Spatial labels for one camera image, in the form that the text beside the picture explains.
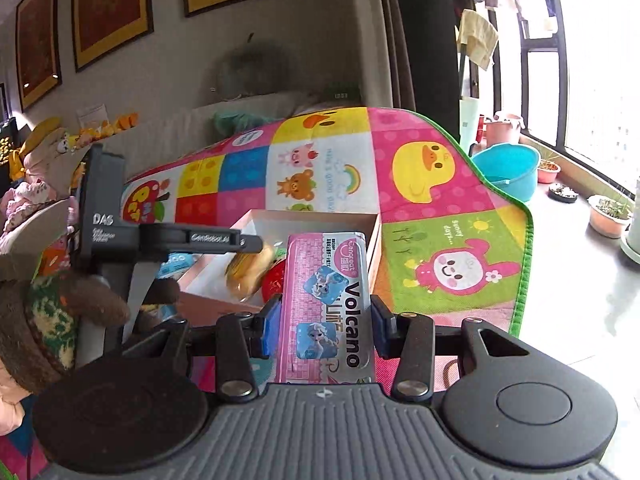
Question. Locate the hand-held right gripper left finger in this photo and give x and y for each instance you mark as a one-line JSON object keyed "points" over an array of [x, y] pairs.
{"points": [[270, 327]]}

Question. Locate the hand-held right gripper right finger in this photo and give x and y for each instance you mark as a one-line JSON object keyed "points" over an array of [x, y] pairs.
{"points": [[382, 331]]}

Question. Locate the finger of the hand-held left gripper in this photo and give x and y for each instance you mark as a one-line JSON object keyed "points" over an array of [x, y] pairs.
{"points": [[250, 245]]}

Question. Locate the yellow snack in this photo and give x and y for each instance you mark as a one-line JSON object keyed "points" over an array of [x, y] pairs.
{"points": [[247, 272]]}

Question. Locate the pink snack packet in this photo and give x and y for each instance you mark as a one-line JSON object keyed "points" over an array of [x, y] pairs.
{"points": [[325, 305]]}

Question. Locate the pale pink cardboard box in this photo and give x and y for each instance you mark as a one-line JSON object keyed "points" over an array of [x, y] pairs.
{"points": [[310, 222]]}

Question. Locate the red round packet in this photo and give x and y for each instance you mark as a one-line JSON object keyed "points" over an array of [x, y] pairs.
{"points": [[274, 282]]}

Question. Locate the yellow plush toys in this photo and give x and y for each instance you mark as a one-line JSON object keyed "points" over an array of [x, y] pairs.
{"points": [[107, 129]]}

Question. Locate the plush doll with yellow hat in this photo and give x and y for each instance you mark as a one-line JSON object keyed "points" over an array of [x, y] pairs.
{"points": [[42, 147]]}

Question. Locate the white paper card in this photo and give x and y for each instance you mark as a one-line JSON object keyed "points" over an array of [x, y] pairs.
{"points": [[92, 115]]}

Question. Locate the green cloth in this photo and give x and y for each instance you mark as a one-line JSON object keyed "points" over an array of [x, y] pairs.
{"points": [[240, 121]]}

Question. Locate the colourful cartoon play mat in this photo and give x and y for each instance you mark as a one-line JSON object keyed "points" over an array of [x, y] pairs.
{"points": [[440, 200]]}

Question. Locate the dark digital clock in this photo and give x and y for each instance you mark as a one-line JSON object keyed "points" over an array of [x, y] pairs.
{"points": [[342, 94]]}

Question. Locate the blue plastic basin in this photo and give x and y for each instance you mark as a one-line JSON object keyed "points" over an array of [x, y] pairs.
{"points": [[505, 170]]}

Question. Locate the white and green container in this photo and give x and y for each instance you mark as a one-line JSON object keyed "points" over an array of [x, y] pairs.
{"points": [[469, 125]]}

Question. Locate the dark shallow plant dish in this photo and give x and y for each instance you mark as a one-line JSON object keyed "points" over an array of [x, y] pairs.
{"points": [[562, 193]]}

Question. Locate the small flower pot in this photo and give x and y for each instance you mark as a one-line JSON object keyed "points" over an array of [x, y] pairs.
{"points": [[548, 172]]}

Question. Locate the pink plastic bucket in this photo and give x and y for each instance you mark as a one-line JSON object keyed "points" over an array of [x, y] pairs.
{"points": [[502, 130]]}

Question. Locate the pink flower pot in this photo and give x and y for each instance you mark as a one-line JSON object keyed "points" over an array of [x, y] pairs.
{"points": [[609, 217]]}

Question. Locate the grey curtain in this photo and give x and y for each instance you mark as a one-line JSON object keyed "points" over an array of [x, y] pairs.
{"points": [[415, 45]]}

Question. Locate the white flower pot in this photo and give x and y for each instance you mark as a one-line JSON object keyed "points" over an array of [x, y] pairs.
{"points": [[632, 245]]}

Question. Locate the beige hanging towel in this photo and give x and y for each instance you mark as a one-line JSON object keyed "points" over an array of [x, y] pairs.
{"points": [[479, 35]]}

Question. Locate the black metal rack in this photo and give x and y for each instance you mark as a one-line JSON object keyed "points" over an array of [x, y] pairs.
{"points": [[542, 40]]}

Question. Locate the narrow framed wall picture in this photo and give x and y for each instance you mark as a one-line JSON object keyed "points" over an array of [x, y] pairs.
{"points": [[39, 35]]}

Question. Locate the medium framed wall picture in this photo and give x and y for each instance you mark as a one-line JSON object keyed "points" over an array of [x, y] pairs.
{"points": [[111, 10]]}

